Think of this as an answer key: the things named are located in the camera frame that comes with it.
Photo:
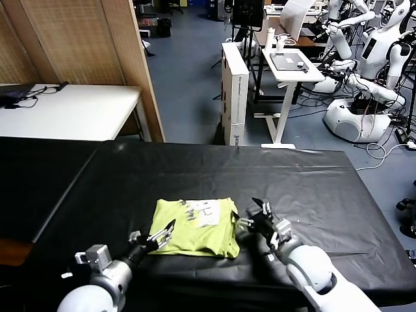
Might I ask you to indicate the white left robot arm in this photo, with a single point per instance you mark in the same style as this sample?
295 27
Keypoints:
97 289

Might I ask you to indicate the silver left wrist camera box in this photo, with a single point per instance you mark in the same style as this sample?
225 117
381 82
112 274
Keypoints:
97 256

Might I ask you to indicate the black power strip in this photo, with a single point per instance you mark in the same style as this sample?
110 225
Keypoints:
401 135

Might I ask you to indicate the large white robot base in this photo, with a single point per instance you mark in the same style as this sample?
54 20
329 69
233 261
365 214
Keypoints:
347 120

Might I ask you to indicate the black waste bin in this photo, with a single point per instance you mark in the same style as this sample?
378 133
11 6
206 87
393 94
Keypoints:
164 27

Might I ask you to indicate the wooden partition screen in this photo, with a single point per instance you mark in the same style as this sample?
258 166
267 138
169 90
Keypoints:
81 42

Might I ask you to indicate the white rectangular table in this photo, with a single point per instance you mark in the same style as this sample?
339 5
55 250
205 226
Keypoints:
74 110

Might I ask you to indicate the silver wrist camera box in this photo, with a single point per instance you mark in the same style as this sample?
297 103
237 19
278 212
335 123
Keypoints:
282 232
97 256

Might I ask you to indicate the black monitor on tripod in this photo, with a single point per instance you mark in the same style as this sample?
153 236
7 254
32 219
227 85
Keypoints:
247 13

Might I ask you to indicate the smooth black table cover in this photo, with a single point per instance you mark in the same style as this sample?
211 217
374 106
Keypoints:
32 182

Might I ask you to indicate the black laptop bag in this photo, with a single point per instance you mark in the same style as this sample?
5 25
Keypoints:
13 92

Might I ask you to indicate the white water bottle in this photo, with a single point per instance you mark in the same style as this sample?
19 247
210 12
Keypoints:
268 40

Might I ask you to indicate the black tripod stand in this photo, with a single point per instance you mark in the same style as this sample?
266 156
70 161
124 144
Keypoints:
412 107

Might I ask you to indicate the yellow-green printed t-shirt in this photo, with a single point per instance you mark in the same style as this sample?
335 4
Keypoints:
195 237

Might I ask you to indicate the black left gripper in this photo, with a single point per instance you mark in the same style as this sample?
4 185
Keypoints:
138 255

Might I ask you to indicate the wrinkled black table cover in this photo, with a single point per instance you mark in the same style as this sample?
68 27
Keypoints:
227 175

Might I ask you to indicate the white cup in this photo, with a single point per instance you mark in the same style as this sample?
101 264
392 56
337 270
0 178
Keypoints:
280 45

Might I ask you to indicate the white curved panel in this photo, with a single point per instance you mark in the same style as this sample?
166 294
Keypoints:
292 19

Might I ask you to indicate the tall white cardboard box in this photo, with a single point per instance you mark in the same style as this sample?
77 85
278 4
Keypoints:
234 65

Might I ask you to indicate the brown wooden desk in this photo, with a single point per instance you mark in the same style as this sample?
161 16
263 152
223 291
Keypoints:
305 42

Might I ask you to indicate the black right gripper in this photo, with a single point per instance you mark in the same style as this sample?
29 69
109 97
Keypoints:
263 226

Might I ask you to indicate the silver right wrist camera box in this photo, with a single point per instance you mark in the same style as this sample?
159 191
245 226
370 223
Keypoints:
282 232

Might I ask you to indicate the white humanoid robot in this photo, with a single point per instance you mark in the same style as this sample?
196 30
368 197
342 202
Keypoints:
373 52
339 45

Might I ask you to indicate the small black device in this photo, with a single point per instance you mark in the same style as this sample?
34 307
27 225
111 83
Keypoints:
303 67

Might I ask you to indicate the small white robot base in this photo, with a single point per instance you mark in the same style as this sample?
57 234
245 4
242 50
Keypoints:
325 85

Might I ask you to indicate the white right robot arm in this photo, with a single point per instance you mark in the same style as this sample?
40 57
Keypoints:
312 269

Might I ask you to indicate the small white standing desk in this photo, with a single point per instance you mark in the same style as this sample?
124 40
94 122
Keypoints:
292 75

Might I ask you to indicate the grey closed laptop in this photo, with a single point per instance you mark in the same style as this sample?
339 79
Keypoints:
286 61

